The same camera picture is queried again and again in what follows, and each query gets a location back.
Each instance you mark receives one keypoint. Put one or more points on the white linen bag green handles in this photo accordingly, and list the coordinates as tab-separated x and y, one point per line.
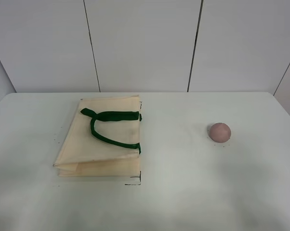
103	139

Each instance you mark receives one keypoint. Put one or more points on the pink peach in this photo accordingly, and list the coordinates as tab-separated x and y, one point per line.
220	132

